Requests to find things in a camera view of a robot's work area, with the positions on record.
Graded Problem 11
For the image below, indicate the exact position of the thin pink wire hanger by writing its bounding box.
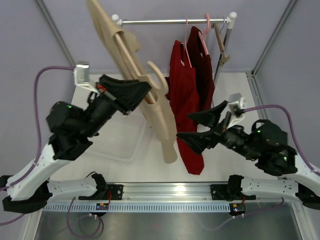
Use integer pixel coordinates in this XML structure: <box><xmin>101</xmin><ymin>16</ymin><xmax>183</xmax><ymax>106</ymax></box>
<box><xmin>180</xmin><ymin>17</ymin><xmax>193</xmax><ymax>69</ymax></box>

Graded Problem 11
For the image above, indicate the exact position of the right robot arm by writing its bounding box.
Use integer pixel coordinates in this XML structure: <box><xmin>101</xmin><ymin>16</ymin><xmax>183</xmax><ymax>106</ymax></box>
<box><xmin>177</xmin><ymin>96</ymin><xmax>320</xmax><ymax>210</ymax></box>

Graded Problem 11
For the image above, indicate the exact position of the bright red t shirt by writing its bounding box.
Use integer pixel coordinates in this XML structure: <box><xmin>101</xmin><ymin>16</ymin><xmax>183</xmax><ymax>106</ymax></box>
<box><xmin>166</xmin><ymin>40</ymin><xmax>204</xmax><ymax>175</ymax></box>

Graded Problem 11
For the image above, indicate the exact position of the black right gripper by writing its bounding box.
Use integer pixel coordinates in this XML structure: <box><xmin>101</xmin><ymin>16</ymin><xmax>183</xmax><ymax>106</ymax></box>
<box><xmin>175</xmin><ymin>100</ymin><xmax>259</xmax><ymax>161</ymax></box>

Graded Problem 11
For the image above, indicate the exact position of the dark maroon t shirt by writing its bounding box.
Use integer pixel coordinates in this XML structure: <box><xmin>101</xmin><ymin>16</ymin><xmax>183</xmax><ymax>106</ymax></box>
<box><xmin>187</xmin><ymin>26</ymin><xmax>215</xmax><ymax>111</ymax></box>

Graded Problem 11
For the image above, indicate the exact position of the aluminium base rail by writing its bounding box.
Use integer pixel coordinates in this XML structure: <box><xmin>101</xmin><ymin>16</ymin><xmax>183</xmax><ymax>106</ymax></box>
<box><xmin>32</xmin><ymin>181</ymin><xmax>304</xmax><ymax>203</ymax></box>

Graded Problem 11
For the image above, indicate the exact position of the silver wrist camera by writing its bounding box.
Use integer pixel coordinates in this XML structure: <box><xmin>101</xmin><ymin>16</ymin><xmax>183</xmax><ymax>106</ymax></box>
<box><xmin>73</xmin><ymin>61</ymin><xmax>98</xmax><ymax>93</ymax></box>
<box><xmin>227</xmin><ymin>93</ymin><xmax>247</xmax><ymax>128</ymax></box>

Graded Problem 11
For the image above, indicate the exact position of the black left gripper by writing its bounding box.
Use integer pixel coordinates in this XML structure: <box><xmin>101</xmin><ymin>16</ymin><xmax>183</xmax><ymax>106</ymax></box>
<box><xmin>78</xmin><ymin>74</ymin><xmax>154</xmax><ymax>139</ymax></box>

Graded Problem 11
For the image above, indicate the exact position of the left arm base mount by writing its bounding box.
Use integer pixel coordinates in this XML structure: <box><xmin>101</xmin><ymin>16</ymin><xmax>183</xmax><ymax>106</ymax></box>
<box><xmin>78</xmin><ymin>171</ymin><xmax>124</xmax><ymax>201</ymax></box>

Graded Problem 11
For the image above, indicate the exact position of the beige wooden hanger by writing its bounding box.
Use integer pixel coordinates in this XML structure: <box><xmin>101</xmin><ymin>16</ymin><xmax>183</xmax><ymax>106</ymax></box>
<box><xmin>113</xmin><ymin>32</ymin><xmax>169</xmax><ymax>105</ymax></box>

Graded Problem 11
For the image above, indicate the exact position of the metal clothes rack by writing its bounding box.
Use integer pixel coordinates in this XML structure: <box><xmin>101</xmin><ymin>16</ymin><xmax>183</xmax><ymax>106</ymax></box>
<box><xmin>110</xmin><ymin>11</ymin><xmax>238</xmax><ymax>86</ymax></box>

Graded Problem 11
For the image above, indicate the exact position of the thick pink plastic hanger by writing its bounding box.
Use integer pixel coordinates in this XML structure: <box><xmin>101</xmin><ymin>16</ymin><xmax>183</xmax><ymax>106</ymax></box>
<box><xmin>198</xmin><ymin>13</ymin><xmax>211</xmax><ymax>56</ymax></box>

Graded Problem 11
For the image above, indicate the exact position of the wooden clip hanger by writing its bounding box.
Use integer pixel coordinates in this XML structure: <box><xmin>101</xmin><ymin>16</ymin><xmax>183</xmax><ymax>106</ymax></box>
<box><xmin>211</xmin><ymin>23</ymin><xmax>230</xmax><ymax>67</ymax></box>

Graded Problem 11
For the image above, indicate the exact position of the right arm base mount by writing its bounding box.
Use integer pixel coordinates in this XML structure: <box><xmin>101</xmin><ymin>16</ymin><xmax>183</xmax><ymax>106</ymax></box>
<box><xmin>210</xmin><ymin>174</ymin><xmax>257</xmax><ymax>202</ymax></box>

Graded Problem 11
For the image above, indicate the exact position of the white slotted cable duct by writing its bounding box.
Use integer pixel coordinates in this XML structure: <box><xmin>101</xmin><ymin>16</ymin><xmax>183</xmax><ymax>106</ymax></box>
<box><xmin>43</xmin><ymin>202</ymin><xmax>231</xmax><ymax>213</ymax></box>

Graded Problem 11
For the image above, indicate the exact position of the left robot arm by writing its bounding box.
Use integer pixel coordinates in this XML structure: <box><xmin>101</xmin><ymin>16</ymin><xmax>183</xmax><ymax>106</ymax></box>
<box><xmin>0</xmin><ymin>75</ymin><xmax>151</xmax><ymax>214</ymax></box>

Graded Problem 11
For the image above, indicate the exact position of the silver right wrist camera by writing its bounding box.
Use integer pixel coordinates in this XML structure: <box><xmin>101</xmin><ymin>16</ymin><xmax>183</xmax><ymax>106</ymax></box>
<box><xmin>227</xmin><ymin>93</ymin><xmax>247</xmax><ymax>128</ymax></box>

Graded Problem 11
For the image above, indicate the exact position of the beige t shirt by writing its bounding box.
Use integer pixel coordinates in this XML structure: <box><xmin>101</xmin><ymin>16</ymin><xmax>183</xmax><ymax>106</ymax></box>
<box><xmin>86</xmin><ymin>0</ymin><xmax>178</xmax><ymax>164</ymax></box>

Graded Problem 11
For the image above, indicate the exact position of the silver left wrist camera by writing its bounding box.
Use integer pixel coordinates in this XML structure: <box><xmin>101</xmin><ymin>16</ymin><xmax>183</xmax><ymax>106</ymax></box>
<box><xmin>73</xmin><ymin>61</ymin><xmax>98</xmax><ymax>93</ymax></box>

